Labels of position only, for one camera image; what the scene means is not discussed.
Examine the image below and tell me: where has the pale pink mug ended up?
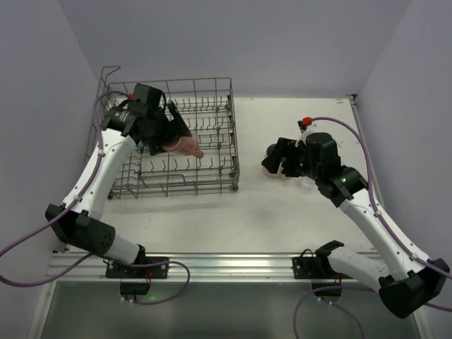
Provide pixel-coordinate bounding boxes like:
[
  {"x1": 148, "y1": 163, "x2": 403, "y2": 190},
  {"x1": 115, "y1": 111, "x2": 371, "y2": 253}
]
[{"x1": 261, "y1": 142, "x2": 293, "y2": 179}]

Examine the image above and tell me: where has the salmon pink mug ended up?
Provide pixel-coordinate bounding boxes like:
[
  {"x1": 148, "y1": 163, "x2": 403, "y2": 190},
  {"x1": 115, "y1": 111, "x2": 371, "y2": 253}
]
[{"x1": 163, "y1": 134, "x2": 204, "y2": 159}]

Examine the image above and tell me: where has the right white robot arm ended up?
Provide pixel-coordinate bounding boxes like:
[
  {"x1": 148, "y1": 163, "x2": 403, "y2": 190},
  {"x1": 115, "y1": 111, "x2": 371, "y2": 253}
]
[{"x1": 261, "y1": 132, "x2": 450, "y2": 319}]

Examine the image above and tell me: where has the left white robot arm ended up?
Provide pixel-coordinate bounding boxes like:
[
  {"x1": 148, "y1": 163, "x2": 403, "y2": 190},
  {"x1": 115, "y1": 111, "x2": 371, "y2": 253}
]
[{"x1": 45, "y1": 83, "x2": 203, "y2": 265}]

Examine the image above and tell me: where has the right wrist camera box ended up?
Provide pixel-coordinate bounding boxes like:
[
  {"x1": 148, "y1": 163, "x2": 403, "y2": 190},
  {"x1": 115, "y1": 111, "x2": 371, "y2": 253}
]
[{"x1": 299, "y1": 123, "x2": 317, "y2": 143}]

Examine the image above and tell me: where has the grey wire dish rack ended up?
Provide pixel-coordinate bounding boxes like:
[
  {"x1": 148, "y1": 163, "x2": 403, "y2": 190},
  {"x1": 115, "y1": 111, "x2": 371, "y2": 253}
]
[{"x1": 97, "y1": 66, "x2": 240, "y2": 199}]

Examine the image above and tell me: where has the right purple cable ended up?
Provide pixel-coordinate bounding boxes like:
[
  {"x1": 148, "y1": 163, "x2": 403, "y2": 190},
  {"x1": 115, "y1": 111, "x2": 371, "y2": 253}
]
[{"x1": 292, "y1": 115, "x2": 452, "y2": 339}]

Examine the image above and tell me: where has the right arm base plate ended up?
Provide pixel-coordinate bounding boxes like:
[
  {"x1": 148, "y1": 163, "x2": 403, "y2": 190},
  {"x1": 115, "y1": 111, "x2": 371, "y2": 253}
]
[{"x1": 291, "y1": 245, "x2": 351, "y2": 289}]

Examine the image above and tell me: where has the aluminium mounting rail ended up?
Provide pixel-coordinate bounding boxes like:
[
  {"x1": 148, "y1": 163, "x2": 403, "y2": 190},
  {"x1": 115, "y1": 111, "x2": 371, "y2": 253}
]
[{"x1": 45, "y1": 251, "x2": 417, "y2": 283}]

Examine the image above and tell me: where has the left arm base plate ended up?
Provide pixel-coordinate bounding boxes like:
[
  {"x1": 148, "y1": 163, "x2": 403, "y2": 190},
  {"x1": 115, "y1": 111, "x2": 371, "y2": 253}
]
[{"x1": 105, "y1": 254, "x2": 169, "y2": 302}]

